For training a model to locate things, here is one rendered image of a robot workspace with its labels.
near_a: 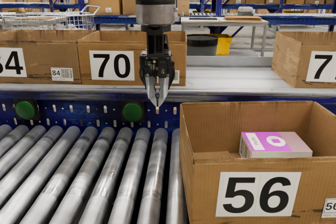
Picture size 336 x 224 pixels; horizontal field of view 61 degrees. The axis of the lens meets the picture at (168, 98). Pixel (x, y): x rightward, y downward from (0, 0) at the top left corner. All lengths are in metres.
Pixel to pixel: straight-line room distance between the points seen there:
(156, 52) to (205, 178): 0.30
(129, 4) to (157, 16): 4.72
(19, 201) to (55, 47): 0.55
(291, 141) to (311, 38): 0.66
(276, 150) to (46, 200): 0.59
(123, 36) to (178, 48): 0.38
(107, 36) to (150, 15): 0.71
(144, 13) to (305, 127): 0.58
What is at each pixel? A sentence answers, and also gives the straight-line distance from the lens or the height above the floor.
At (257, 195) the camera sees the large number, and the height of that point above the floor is 0.84.
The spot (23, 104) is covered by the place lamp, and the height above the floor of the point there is 0.84.
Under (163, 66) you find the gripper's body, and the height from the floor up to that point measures 1.06.
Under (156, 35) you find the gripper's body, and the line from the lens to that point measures 0.64.
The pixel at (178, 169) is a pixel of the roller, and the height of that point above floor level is 0.75.
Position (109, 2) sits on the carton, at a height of 1.00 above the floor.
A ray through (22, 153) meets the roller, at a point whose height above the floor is 0.73.
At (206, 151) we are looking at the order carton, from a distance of 0.88.
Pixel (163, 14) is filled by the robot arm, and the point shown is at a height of 1.17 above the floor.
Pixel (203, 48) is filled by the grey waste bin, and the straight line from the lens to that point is 3.60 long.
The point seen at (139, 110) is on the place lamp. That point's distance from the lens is 1.01.
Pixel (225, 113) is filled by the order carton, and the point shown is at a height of 0.89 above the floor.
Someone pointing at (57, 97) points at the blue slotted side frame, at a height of 0.86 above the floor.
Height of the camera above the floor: 1.22
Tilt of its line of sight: 21 degrees down
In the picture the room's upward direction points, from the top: straight up
